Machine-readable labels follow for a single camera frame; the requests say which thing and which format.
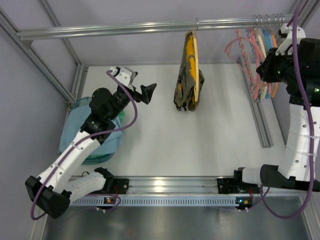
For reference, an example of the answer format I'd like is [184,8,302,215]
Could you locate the pink clothes hanger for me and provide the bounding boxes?
[224,26,268,91]

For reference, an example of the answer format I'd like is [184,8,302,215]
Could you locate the light blue trousers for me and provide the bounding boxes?
[59,112,124,155]

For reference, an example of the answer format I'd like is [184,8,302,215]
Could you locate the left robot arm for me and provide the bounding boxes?
[25,67,157,221]

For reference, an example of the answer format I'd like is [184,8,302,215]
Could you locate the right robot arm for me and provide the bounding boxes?
[234,38,320,191]

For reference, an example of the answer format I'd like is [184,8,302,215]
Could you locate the orange empty hanger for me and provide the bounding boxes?
[271,33,279,99]

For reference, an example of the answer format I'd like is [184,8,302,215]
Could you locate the cream empty hanger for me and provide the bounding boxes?
[255,28,268,99]

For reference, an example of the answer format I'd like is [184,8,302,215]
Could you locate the pink empty hanger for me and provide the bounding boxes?
[249,28,261,100]

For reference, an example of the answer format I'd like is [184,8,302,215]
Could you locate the teal empty hanger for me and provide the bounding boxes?
[262,28,274,99]

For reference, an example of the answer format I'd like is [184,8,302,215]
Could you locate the coloured spiral hanger rack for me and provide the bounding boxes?
[235,29,256,86]

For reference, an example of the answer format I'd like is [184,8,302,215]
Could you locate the camouflage yellow trousers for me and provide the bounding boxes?
[173,31,205,112]

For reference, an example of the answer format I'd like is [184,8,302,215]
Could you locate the green tie-dye garment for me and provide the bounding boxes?
[116,110,125,127]

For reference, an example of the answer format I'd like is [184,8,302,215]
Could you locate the teal plastic basket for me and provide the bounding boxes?
[71,96,114,165]

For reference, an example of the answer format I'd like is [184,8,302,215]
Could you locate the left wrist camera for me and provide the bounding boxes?
[109,66,134,88]

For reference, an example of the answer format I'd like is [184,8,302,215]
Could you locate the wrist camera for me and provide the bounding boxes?
[275,23,306,56]
[109,66,134,88]

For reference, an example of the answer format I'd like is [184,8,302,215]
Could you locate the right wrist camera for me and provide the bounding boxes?
[275,23,306,56]

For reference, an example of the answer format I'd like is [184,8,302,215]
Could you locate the metal hanging rail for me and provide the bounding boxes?
[16,13,293,41]

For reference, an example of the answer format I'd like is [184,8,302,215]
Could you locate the aluminium frame right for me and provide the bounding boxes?
[243,0,320,148]

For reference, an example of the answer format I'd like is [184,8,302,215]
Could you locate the aluminium frame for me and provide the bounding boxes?
[243,0,320,148]
[0,0,84,103]

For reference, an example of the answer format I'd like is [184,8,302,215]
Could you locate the aluminium frame left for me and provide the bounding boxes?
[0,0,84,103]

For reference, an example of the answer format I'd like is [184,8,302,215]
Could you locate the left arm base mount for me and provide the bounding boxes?
[109,178,130,195]

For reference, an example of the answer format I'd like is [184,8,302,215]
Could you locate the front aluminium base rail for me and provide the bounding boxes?
[69,175,312,196]

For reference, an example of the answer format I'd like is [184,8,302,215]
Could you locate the slotted cable duct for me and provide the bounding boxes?
[70,196,252,207]

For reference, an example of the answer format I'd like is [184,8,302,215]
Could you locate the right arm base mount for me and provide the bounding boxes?
[216,177,240,195]

